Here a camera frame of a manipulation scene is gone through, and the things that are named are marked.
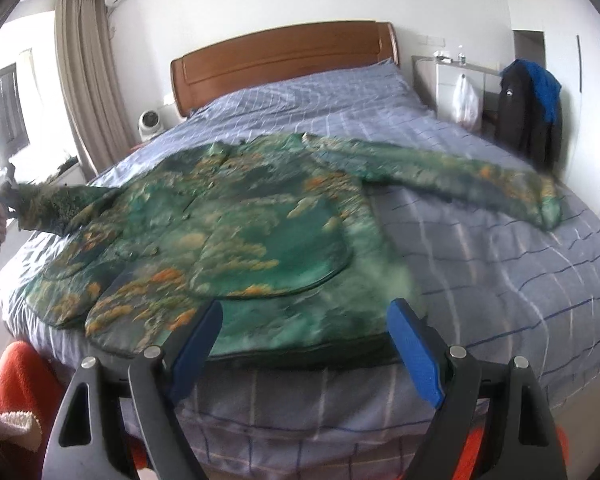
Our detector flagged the green patterned jacket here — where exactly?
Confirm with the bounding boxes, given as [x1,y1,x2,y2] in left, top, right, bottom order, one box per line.
[9,133,562,366]

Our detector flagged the black and blue hanging clothes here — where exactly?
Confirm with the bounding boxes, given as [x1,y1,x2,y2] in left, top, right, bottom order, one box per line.
[494,58,562,172]

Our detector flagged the blue checked bed cover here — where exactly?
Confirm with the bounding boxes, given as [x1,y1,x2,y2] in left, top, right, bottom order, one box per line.
[0,62,600,479]

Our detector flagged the beige curtain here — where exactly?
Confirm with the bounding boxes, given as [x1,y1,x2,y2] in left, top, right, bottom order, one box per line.
[55,0,135,180]

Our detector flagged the orange red trousers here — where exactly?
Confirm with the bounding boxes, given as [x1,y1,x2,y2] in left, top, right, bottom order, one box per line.
[0,340,152,480]

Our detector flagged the small white fan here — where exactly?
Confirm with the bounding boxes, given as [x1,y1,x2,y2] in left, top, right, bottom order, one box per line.
[137,110,166,142]

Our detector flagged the brown wooden headboard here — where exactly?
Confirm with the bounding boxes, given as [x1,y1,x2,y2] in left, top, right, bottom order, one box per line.
[170,21,400,117]

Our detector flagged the white plastic bag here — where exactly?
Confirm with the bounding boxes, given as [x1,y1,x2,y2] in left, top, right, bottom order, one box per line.
[452,74,482,132]

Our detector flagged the white bedside desk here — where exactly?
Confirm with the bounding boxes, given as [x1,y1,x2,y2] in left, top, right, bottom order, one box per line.
[412,55,501,134]

